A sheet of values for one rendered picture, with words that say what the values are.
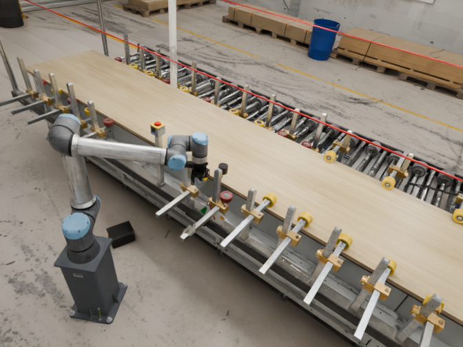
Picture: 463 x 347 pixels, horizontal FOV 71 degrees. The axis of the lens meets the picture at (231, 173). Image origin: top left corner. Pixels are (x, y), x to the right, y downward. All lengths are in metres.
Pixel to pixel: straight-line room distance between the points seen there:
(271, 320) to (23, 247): 2.10
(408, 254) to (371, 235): 0.22
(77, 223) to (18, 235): 1.35
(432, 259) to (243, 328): 1.33
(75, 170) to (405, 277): 1.88
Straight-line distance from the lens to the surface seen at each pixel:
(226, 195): 2.09
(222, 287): 2.74
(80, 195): 2.09
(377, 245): 2.12
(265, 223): 2.25
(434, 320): 1.89
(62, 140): 1.71
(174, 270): 2.82
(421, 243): 2.29
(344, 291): 2.19
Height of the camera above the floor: 2.35
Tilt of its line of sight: 40 degrees down
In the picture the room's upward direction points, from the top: 7 degrees clockwise
